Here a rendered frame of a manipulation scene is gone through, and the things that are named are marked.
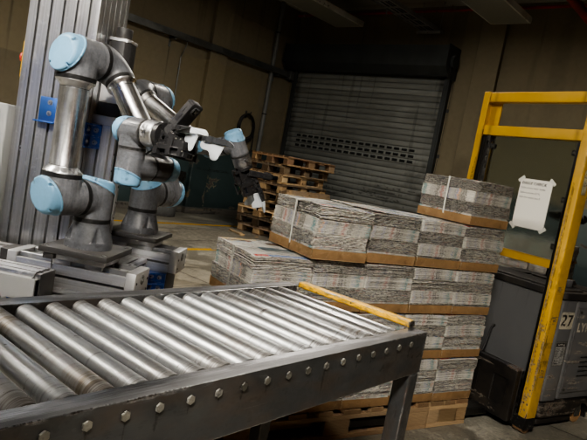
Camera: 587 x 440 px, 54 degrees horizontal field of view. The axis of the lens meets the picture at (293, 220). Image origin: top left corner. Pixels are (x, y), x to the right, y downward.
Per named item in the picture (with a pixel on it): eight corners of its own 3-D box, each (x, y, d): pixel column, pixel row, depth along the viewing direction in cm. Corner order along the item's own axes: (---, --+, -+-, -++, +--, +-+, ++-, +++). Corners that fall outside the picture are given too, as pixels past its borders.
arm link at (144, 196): (121, 204, 234) (126, 171, 233) (143, 204, 246) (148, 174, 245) (144, 209, 229) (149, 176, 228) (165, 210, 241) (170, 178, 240)
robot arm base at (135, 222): (114, 229, 231) (118, 204, 230) (127, 225, 246) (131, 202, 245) (150, 236, 230) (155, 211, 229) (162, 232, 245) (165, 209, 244)
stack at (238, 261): (185, 411, 264) (215, 235, 256) (378, 395, 327) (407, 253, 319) (219, 455, 232) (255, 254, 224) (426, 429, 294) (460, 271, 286)
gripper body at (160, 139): (198, 163, 153) (164, 156, 159) (206, 132, 153) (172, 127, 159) (180, 156, 146) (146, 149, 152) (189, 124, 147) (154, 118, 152)
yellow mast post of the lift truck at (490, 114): (426, 364, 369) (484, 92, 352) (436, 364, 374) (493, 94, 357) (436, 370, 362) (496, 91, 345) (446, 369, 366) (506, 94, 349)
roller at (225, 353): (131, 313, 149) (134, 294, 148) (258, 382, 119) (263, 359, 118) (113, 315, 145) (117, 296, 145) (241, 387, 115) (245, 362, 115)
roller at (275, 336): (189, 307, 164) (193, 291, 163) (316, 367, 134) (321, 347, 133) (176, 309, 160) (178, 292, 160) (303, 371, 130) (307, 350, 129)
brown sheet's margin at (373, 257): (320, 244, 287) (321, 235, 286) (365, 248, 301) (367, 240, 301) (365, 262, 254) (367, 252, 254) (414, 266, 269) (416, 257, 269)
